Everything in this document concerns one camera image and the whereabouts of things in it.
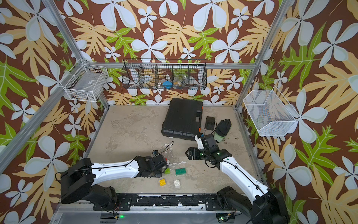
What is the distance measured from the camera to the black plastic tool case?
977mm

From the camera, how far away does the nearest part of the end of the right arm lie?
58 centimetres

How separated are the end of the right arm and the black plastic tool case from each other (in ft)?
0.63
